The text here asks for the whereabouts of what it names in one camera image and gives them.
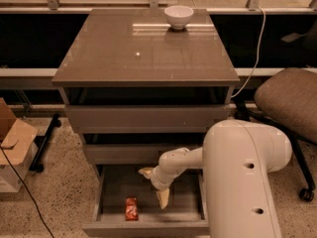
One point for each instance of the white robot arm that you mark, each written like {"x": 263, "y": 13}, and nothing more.
{"x": 235, "y": 158}

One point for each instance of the white ceramic bowl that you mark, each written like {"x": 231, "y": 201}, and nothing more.
{"x": 178, "y": 16}

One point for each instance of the red coke can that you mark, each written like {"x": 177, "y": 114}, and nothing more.
{"x": 131, "y": 210}

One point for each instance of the cardboard box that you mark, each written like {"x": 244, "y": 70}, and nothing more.
{"x": 18, "y": 149}

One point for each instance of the middle grey drawer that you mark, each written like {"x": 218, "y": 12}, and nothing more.
{"x": 125, "y": 154}

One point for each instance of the top grey drawer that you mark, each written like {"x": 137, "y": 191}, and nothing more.
{"x": 85, "y": 119}

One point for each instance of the grey drawer cabinet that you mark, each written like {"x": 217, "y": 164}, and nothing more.
{"x": 133, "y": 57}

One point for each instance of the black stand leg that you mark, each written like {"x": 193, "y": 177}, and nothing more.
{"x": 41, "y": 143}

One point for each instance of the brown office chair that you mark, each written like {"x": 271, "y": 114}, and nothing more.
{"x": 288, "y": 101}

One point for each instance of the bottom grey open drawer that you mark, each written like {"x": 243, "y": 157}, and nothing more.
{"x": 184, "y": 217}

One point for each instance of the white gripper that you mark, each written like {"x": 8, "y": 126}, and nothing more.
{"x": 158, "y": 179}

